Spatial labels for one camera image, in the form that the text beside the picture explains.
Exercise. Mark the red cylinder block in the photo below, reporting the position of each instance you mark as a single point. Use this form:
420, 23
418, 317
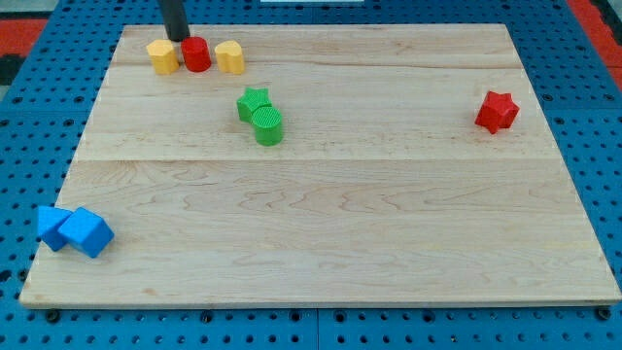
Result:
196, 54

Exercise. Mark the red star block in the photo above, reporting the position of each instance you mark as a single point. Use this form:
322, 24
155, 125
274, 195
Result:
497, 111

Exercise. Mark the green cylinder block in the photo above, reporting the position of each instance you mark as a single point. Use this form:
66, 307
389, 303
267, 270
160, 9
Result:
267, 123

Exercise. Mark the green star block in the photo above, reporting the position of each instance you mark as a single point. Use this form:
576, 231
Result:
250, 101

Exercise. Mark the blue cube block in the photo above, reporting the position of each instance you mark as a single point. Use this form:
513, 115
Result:
86, 232

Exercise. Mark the yellow pentagon block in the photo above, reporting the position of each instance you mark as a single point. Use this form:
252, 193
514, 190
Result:
163, 56

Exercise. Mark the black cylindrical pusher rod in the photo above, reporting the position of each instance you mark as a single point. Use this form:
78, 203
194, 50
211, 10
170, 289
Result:
174, 19

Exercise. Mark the yellow heart block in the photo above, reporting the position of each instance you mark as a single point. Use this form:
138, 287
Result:
230, 58

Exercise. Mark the blue triangle block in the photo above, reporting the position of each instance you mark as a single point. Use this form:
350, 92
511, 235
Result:
50, 219

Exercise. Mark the wooden board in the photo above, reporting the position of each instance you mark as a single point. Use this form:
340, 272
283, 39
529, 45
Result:
382, 193

